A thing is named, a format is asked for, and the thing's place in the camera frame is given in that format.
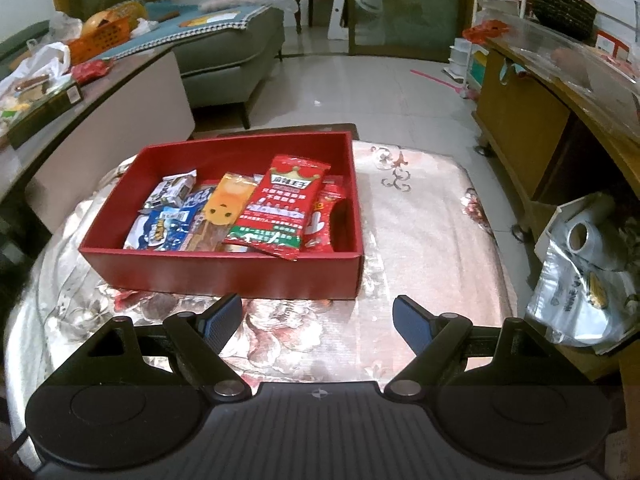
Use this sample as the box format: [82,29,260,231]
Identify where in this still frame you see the small red packet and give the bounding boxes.
[72,59,113,85]

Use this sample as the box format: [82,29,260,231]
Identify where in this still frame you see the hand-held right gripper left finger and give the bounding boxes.
[85,292,252,403]

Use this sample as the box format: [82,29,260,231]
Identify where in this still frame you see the plain red snack packet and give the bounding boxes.
[300,177,353,253]

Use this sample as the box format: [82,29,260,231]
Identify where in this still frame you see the white perforated board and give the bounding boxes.
[327,0,351,41]

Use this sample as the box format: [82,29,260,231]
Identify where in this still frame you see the grey sofa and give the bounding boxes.
[145,2,286,129]

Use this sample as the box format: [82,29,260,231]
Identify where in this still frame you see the white plastic bag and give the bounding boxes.
[0,42,73,96]

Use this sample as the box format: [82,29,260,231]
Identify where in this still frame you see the pink ribbon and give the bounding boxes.
[410,67,463,93]

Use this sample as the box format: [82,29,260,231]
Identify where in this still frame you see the red cardboard box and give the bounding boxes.
[78,131,365,300]

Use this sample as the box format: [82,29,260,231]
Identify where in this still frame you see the dark woven baskets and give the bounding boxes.
[532,0,598,41]

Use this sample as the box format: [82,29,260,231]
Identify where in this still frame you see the brown snack packet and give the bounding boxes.
[177,212,226,253]

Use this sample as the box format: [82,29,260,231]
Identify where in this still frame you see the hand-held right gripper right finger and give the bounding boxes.
[382,294,558,403]

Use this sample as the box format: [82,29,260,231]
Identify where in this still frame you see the white stacked containers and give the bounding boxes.
[447,37,473,81]

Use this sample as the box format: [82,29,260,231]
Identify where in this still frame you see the floral tablecloth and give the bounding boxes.
[10,137,518,461]

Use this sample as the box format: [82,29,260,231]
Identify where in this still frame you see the clear plastic sheet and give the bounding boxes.
[495,15,640,111]

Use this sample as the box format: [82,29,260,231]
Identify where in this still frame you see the white coffee table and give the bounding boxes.
[0,50,196,241]

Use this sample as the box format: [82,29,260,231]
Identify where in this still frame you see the tape roll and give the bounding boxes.
[567,220,597,254]

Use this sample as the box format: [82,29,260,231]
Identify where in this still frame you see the yellow snack bag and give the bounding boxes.
[82,0,151,36]

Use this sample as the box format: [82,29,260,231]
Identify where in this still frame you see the silver plastic bag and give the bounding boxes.
[525,192,640,348]

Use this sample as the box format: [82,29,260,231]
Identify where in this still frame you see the green box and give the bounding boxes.
[7,80,83,148]

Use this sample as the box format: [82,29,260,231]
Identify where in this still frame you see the orange yellow snack packet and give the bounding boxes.
[200,172,257,226]

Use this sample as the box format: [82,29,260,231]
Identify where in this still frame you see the blue and red snack packet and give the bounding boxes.
[182,186,217,216]

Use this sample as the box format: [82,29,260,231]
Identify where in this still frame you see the silver snack packet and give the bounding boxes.
[144,170,198,211]

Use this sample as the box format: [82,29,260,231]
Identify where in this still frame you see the crumpled red wrapper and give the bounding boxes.
[462,20,511,43]

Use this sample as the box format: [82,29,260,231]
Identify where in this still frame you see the blue sofa cover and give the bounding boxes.
[85,2,273,61]

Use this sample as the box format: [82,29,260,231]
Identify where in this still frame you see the red crown print snack packet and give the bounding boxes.
[221,154,332,262]

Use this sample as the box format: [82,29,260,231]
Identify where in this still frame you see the orange plastic basket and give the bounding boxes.
[67,15,133,66]

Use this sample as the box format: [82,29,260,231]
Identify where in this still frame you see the teal storage box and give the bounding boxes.
[470,50,489,88]

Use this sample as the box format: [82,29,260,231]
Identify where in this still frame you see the blue and white snack packet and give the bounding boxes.
[123,206,201,252]

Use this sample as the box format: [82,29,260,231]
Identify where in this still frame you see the dark wooden side table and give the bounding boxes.
[291,0,336,36]

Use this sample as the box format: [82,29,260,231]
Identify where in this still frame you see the glass sliding door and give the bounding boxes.
[347,0,481,63]

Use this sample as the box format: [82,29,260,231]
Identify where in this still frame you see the wooden cabinet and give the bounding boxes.
[472,35,640,391]

